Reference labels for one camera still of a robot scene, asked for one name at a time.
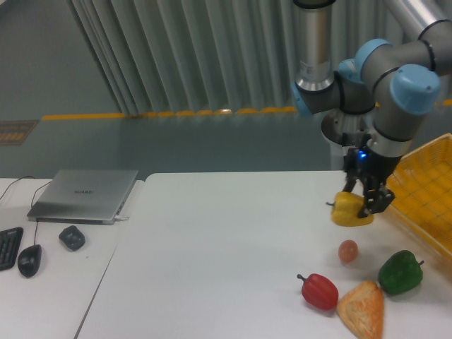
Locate grey pleated curtain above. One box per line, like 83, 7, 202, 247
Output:
66, 0, 407, 116

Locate green bell pepper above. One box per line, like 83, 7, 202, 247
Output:
378, 250, 424, 295

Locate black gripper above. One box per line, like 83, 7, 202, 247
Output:
343, 146, 401, 218

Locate yellow bell pepper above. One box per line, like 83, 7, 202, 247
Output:
326, 191, 374, 227

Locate brown egg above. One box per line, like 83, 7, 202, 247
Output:
338, 239, 359, 263

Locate silver laptop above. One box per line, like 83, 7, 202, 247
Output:
28, 169, 138, 225

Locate triangular pastry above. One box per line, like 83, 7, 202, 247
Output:
336, 281, 384, 338

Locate black computer mouse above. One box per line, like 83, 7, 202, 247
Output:
17, 244, 42, 278

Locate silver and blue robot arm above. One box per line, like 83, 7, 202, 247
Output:
291, 1, 451, 218

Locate small black case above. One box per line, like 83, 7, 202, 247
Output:
59, 225, 85, 251

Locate black mouse cable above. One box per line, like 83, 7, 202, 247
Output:
0, 174, 54, 246

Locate red bell pepper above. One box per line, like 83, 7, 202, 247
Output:
297, 273, 339, 311

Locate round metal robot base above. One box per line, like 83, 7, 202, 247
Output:
321, 109, 371, 147

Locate yellow plastic basket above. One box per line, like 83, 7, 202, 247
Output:
386, 133, 451, 259

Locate black keyboard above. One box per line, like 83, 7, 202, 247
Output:
0, 227, 23, 271

